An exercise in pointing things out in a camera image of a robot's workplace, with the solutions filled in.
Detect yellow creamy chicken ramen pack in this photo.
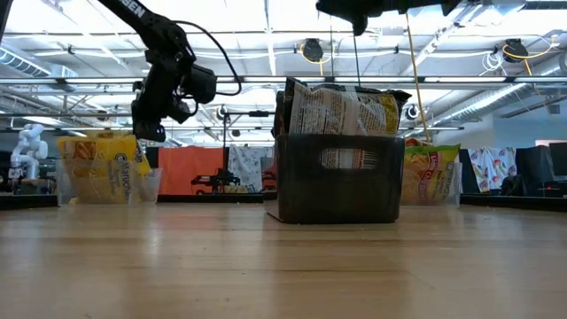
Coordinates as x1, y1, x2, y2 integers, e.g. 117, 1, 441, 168
56, 134, 139, 205
131, 140, 153, 177

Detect long ceiling light bar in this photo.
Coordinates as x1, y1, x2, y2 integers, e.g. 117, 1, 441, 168
0, 74, 567, 85

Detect packets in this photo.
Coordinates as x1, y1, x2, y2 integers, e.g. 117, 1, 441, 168
287, 79, 413, 170

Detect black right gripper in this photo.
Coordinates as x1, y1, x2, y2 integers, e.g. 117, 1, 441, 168
315, 0, 462, 37

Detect black bag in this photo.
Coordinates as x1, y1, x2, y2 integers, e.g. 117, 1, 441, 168
499, 174, 527, 197

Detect grey translucent plastic bin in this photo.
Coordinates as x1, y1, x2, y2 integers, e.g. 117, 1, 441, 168
265, 134, 407, 225

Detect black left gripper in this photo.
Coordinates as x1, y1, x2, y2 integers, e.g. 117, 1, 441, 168
130, 48, 196, 144

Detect white patterned hanging cloth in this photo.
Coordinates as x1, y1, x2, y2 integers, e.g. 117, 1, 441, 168
228, 144, 274, 194

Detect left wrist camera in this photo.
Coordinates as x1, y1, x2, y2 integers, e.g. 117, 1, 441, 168
183, 64, 218, 105

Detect silver ceiling duct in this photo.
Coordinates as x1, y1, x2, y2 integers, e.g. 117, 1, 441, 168
0, 43, 79, 93
464, 52, 567, 117

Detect clear plastic bin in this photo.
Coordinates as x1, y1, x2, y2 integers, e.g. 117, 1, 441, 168
53, 159, 164, 206
398, 161, 464, 207

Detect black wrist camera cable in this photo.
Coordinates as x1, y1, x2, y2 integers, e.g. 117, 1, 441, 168
172, 19, 244, 97

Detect floral patterned cloth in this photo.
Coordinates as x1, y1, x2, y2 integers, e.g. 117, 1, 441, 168
468, 145, 518, 194

